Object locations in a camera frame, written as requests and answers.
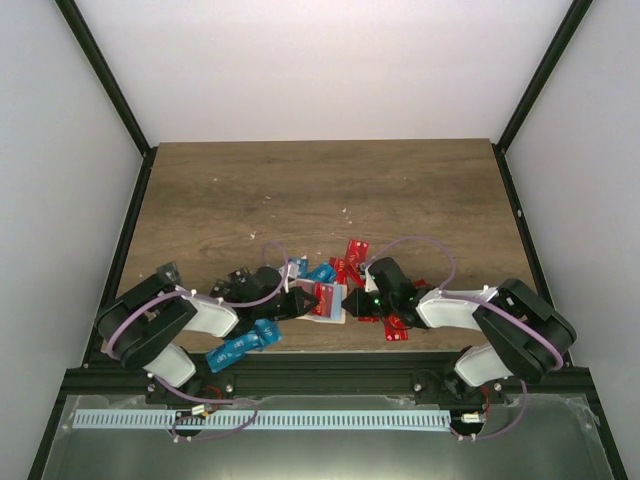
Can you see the black frame post left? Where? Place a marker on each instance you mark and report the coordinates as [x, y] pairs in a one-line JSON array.
[[89, 46]]

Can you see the red card right of holder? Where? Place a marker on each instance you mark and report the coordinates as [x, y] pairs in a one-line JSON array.
[[394, 335]]

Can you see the lone black VIP card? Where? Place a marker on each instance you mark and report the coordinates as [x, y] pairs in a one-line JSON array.
[[170, 270]]

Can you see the black card top of pile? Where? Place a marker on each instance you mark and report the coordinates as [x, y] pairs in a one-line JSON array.
[[240, 277]]

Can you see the blue VIP card right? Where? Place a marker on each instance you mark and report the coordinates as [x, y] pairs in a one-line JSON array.
[[324, 273]]

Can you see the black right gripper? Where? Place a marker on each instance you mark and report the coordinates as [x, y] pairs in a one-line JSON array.
[[356, 298]]

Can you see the red VIP card long diagonal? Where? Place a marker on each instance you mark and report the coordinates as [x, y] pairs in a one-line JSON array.
[[345, 272]]

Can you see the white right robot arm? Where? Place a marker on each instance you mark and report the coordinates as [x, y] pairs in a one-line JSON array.
[[526, 338]]

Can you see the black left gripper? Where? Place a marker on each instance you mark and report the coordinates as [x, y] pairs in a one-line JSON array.
[[298, 307]]

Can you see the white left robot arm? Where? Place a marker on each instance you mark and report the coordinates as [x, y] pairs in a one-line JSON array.
[[141, 326]]

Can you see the blue card top with chip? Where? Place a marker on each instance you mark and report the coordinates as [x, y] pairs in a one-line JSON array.
[[298, 267]]

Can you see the blue card near rail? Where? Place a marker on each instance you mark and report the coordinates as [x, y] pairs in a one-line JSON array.
[[263, 334]]

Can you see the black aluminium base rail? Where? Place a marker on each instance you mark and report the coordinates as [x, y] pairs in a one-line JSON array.
[[420, 376]]

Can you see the black frame post right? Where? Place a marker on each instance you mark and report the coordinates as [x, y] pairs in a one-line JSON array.
[[560, 41]]

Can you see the black frame post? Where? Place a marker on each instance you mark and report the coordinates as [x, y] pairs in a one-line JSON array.
[[89, 46], [560, 41]]

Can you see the red VIP card top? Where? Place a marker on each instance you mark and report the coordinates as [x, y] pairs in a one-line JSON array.
[[357, 251]]

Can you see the light blue slotted cable duct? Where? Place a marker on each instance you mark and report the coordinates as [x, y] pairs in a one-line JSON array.
[[402, 420]]

